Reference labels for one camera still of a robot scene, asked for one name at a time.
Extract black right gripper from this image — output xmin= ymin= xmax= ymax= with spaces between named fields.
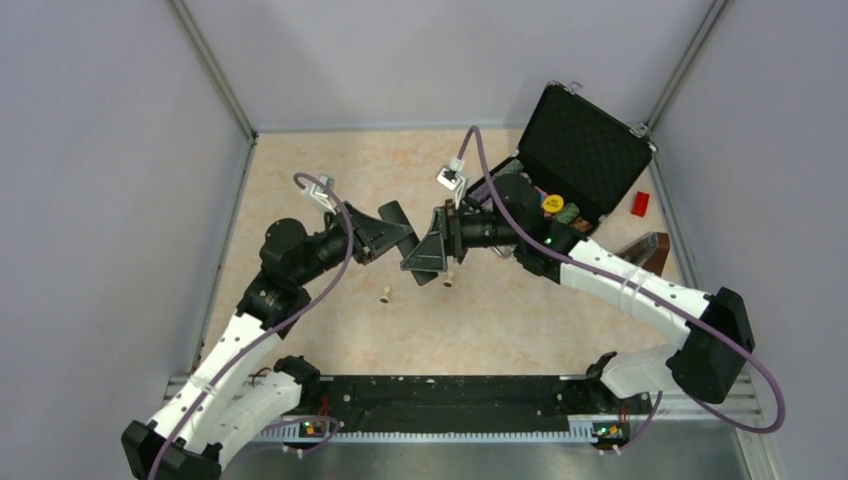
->
xmin=403 ymin=200 xmax=522 ymax=272

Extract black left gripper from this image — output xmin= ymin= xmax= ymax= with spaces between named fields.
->
xmin=294 ymin=200 xmax=413 ymax=285

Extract black remote control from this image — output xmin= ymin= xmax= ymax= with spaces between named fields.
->
xmin=378 ymin=200 xmax=438 ymax=286

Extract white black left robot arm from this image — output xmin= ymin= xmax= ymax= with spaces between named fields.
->
xmin=121 ymin=201 xmax=414 ymax=479

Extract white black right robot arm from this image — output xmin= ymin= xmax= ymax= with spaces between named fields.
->
xmin=401 ymin=174 xmax=755 ymax=412

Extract yellow big blind chip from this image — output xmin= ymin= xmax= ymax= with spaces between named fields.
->
xmin=542 ymin=194 xmax=566 ymax=215

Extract green chip stack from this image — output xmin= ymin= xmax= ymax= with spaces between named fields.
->
xmin=553 ymin=203 xmax=580 ymax=225

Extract orange black chip stack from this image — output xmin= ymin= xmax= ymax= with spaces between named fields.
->
xmin=573 ymin=217 xmax=593 ymax=233

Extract black poker chip case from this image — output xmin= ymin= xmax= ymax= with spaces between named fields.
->
xmin=489 ymin=81 xmax=657 ymax=234

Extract red toy brick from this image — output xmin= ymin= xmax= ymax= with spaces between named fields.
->
xmin=630 ymin=191 xmax=651 ymax=218

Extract brown metronome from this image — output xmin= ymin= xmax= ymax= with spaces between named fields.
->
xmin=616 ymin=231 xmax=671 ymax=276

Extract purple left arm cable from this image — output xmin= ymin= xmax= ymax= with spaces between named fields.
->
xmin=146 ymin=172 xmax=356 ymax=480

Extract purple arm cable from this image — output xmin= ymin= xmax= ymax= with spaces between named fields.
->
xmin=146 ymin=172 xmax=356 ymax=480
xmin=457 ymin=125 xmax=788 ymax=455

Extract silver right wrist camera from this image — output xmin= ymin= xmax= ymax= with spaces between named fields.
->
xmin=436 ymin=157 xmax=468 ymax=193

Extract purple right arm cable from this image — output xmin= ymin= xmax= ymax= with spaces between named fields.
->
xmin=457 ymin=125 xmax=788 ymax=455

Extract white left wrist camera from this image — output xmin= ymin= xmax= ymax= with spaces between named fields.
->
xmin=301 ymin=175 xmax=334 ymax=211

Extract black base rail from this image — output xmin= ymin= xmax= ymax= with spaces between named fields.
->
xmin=231 ymin=374 xmax=763 ymax=446

